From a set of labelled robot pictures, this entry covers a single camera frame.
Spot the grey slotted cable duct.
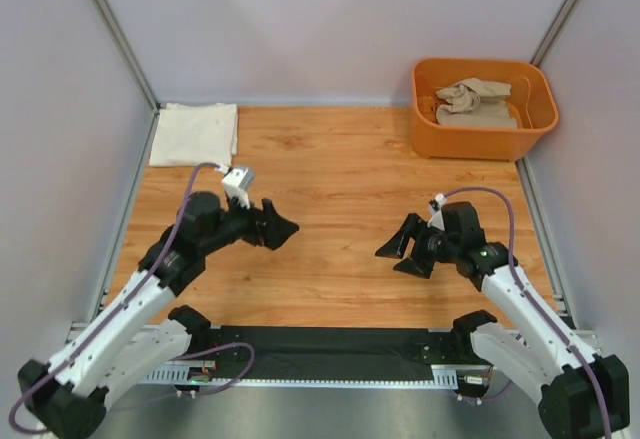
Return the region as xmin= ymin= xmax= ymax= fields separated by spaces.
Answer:
xmin=142 ymin=362 xmax=459 ymax=390

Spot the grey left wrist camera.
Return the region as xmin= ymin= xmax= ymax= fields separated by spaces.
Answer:
xmin=221 ymin=165 xmax=255 ymax=209

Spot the aluminium frame post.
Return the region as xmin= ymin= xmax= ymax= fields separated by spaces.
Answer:
xmin=69 ymin=0 xmax=162 ymax=113
xmin=530 ymin=0 xmax=581 ymax=68

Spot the beige t shirt in bin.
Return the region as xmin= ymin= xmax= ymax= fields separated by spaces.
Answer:
xmin=435 ymin=78 xmax=518 ymax=129

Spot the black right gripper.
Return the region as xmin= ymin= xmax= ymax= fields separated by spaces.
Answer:
xmin=373 ymin=214 xmax=458 ymax=280

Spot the white t shirt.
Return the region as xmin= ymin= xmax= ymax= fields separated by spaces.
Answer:
xmin=149 ymin=103 xmax=239 ymax=167

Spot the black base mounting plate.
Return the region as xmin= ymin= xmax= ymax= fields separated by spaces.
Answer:
xmin=187 ymin=326 xmax=488 ymax=382

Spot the left aluminium frame post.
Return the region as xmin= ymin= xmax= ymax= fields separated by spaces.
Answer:
xmin=69 ymin=0 xmax=162 ymax=113

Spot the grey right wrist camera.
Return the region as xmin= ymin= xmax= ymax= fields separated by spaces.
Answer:
xmin=428 ymin=194 xmax=447 ymax=231

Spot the orange plastic bin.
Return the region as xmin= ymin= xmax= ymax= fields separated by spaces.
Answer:
xmin=409 ymin=58 xmax=559 ymax=161

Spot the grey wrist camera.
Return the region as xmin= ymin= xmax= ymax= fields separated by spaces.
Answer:
xmin=428 ymin=194 xmax=447 ymax=231
xmin=221 ymin=165 xmax=255 ymax=209

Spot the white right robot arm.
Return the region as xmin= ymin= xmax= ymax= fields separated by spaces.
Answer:
xmin=375 ymin=198 xmax=630 ymax=438

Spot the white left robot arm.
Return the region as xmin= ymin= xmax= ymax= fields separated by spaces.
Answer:
xmin=18 ymin=191 xmax=299 ymax=438

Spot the right aluminium frame post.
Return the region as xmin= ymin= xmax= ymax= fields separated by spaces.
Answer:
xmin=530 ymin=0 xmax=581 ymax=68

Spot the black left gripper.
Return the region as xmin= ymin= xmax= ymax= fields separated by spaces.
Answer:
xmin=202 ymin=189 xmax=300 ymax=254

